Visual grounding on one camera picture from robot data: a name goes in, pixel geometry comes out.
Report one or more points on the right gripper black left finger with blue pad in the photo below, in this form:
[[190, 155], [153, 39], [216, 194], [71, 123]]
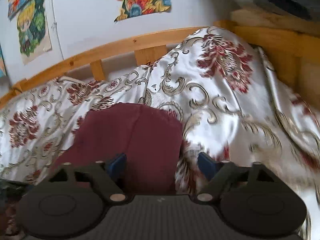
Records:
[[101, 175]]

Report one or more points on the maroon knit garment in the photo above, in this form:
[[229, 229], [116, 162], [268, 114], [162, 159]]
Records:
[[151, 139]]

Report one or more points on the white floral bedspread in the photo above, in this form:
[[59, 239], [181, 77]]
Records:
[[225, 94]]

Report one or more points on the wooden bed frame rail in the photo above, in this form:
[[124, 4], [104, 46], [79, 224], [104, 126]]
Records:
[[294, 55]]

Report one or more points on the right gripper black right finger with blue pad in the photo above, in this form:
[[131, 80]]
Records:
[[230, 183]]

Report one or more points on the blonde anime girl poster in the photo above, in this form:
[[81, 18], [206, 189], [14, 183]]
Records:
[[33, 33]]

